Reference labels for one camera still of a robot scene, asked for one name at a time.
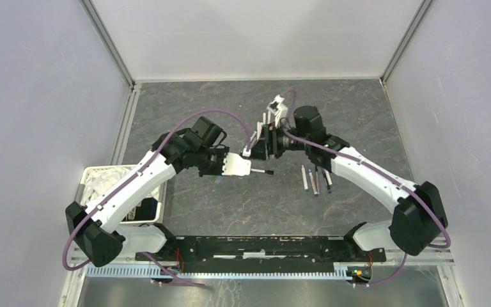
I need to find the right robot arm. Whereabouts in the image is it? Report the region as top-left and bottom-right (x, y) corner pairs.
(241, 102), (451, 261)

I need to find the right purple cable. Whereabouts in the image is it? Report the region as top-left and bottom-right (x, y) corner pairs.
(280, 88), (452, 288)

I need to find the aluminium frame rail left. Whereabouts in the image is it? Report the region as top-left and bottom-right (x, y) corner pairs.
(79, 0), (136, 88)

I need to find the white plastic basket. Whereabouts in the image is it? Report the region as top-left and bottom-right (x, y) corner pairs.
(75, 164), (167, 226)

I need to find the green capped white pen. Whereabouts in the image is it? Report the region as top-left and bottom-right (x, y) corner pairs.
(323, 169), (333, 189)

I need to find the aluminium frame rail right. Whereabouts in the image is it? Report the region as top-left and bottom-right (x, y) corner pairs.
(380, 0), (435, 86)

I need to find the yellow capped white pen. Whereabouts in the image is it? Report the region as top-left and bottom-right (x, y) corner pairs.
(256, 122), (263, 138)

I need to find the purple cable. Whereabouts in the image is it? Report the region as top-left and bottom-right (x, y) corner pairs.
(280, 88), (452, 288)
(62, 108), (253, 288)

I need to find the white cloth in basket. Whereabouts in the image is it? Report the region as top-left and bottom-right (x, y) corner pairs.
(80, 164), (164, 219)

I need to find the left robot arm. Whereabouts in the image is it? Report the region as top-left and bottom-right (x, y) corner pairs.
(62, 116), (229, 271)

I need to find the black capped pen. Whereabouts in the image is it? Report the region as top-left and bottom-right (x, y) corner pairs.
(251, 168), (274, 175)

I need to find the houndstooth patterned pen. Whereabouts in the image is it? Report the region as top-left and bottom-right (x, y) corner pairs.
(314, 166), (320, 194)

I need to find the blue transparent pen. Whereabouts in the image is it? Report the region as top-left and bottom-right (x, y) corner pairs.
(308, 169), (319, 196)

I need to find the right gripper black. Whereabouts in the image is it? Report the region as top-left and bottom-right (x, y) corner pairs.
(250, 122), (310, 162)

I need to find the teal capped white pen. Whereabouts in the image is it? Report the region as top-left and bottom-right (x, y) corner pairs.
(300, 165), (309, 192)

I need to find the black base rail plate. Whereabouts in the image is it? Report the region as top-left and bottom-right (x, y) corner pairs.
(153, 236), (387, 273)

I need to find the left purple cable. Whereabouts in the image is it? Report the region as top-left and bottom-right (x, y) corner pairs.
(62, 108), (253, 288)

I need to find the purple transparent pen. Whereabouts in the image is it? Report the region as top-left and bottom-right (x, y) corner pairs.
(321, 168), (333, 194)

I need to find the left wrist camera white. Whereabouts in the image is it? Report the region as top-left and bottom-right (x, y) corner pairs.
(221, 152), (251, 177)

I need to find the aluminium frame rail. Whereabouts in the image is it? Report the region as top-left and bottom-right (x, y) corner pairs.
(380, 0), (435, 86)
(79, 0), (136, 88)

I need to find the white slotted cable duct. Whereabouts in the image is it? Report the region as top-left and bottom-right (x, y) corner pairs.
(86, 264), (368, 281)

